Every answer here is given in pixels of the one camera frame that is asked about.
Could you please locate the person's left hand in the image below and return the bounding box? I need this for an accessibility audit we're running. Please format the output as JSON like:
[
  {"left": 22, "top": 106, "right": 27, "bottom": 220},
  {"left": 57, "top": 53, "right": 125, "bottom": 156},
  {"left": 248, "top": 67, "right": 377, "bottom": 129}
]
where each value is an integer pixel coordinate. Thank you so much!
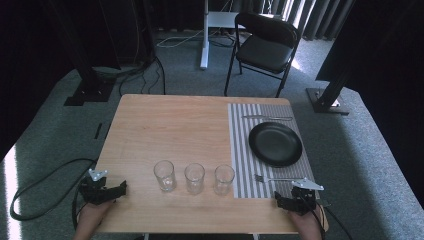
[{"left": 77, "top": 199, "right": 116, "bottom": 227}]

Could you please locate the silver fork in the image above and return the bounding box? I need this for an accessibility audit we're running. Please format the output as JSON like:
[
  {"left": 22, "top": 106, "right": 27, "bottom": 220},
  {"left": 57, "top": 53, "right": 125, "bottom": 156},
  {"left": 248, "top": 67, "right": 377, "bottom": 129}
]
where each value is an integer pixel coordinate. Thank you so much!
[{"left": 254, "top": 173, "right": 305, "bottom": 184}]

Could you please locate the white floor cable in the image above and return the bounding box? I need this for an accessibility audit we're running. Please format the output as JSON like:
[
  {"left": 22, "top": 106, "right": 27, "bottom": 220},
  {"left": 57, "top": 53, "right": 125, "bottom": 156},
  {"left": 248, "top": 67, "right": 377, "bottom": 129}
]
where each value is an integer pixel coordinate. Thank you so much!
[{"left": 155, "top": 29, "right": 205, "bottom": 49}]

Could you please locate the black plate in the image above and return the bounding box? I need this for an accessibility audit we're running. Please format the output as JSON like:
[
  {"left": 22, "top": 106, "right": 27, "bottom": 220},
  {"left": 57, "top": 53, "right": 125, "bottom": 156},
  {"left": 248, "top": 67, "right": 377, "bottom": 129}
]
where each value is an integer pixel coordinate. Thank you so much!
[{"left": 248, "top": 121, "right": 304, "bottom": 168}]

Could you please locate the black folding chair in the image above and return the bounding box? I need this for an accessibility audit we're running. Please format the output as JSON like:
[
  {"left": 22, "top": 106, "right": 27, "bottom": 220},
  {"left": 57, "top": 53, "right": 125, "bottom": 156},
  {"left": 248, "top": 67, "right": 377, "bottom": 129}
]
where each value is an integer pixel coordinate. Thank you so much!
[{"left": 223, "top": 11, "right": 302, "bottom": 99}]

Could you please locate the grey curtain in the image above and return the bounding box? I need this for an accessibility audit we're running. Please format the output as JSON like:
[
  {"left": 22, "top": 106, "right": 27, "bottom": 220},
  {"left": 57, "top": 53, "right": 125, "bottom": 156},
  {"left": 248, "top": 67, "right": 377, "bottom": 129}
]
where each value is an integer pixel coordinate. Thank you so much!
[{"left": 231, "top": 0, "right": 356, "bottom": 42}]

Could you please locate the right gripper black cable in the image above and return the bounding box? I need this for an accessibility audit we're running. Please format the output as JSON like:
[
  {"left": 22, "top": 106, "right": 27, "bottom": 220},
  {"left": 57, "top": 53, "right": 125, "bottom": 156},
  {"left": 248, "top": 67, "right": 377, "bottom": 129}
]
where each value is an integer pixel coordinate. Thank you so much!
[{"left": 311, "top": 198, "right": 354, "bottom": 240}]

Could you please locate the black floor cables bundle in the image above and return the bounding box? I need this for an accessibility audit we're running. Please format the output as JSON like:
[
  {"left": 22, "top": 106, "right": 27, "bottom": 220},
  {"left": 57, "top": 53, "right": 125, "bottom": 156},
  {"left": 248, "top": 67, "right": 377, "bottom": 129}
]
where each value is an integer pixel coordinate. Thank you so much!
[{"left": 116, "top": 55, "right": 168, "bottom": 96}]

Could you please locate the silver knife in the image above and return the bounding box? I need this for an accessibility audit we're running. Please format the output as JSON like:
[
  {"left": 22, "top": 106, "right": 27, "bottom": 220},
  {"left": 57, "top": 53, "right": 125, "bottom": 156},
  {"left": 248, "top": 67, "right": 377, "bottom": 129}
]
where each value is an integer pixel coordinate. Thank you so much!
[{"left": 241, "top": 114, "right": 294, "bottom": 122}]

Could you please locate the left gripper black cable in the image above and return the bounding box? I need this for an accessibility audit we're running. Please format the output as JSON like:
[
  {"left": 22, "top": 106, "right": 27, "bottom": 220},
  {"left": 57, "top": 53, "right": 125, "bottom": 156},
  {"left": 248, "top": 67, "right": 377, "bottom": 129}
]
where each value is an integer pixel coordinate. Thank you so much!
[{"left": 71, "top": 185, "right": 85, "bottom": 232}]

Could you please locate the black metal stand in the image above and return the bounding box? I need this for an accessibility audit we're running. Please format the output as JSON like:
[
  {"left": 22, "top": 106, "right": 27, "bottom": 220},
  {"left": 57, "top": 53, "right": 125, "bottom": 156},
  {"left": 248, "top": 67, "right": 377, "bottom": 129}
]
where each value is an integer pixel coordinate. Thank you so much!
[
  {"left": 305, "top": 49, "right": 351, "bottom": 117},
  {"left": 49, "top": 0, "right": 117, "bottom": 107}
]

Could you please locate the person's right hand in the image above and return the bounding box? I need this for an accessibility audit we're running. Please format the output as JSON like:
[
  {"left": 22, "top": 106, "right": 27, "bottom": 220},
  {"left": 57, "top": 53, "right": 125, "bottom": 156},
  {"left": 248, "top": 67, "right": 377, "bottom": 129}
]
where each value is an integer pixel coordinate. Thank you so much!
[{"left": 287, "top": 209, "right": 324, "bottom": 240}]

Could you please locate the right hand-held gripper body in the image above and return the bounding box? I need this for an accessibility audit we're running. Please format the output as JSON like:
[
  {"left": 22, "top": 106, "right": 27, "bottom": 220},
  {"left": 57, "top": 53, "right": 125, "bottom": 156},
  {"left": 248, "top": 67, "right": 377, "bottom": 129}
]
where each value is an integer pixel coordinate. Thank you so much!
[{"left": 289, "top": 177, "right": 325, "bottom": 216}]

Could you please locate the thick black floor cable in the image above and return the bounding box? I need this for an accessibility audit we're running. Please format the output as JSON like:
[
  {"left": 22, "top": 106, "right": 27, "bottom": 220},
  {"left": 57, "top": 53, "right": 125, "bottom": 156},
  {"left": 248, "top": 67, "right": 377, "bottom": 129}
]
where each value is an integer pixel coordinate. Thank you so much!
[{"left": 9, "top": 157, "right": 98, "bottom": 222}]

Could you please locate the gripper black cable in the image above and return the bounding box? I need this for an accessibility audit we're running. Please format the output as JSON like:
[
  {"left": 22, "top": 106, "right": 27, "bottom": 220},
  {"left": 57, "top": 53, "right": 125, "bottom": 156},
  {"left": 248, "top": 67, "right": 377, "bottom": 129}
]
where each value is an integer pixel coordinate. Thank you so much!
[
  {"left": 71, "top": 185, "right": 85, "bottom": 232},
  {"left": 311, "top": 198, "right": 354, "bottom": 240}
]

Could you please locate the grey striped placemat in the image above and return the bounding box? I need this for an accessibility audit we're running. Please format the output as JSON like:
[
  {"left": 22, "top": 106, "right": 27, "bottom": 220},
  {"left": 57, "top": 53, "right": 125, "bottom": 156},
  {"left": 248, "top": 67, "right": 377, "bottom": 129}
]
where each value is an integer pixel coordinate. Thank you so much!
[{"left": 227, "top": 102, "right": 321, "bottom": 200}]

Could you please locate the clear drinking glass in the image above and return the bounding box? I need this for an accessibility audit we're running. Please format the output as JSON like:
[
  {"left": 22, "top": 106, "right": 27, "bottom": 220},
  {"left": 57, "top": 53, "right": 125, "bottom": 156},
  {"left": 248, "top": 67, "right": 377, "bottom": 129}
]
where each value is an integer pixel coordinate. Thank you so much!
[
  {"left": 183, "top": 162, "right": 206, "bottom": 196},
  {"left": 213, "top": 163, "right": 236, "bottom": 196},
  {"left": 153, "top": 159, "right": 177, "bottom": 193}
]

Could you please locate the white desk leg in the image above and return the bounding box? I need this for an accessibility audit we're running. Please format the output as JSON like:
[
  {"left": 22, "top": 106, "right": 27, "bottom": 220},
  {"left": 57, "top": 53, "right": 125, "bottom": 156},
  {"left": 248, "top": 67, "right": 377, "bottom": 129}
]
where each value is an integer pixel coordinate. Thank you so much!
[{"left": 199, "top": 0, "right": 212, "bottom": 71}]

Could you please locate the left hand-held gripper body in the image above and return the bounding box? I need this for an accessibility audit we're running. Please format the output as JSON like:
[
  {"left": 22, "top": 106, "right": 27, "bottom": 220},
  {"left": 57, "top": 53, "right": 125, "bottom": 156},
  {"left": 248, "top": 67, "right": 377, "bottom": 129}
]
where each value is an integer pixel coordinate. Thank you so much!
[{"left": 78, "top": 168, "right": 116, "bottom": 206}]

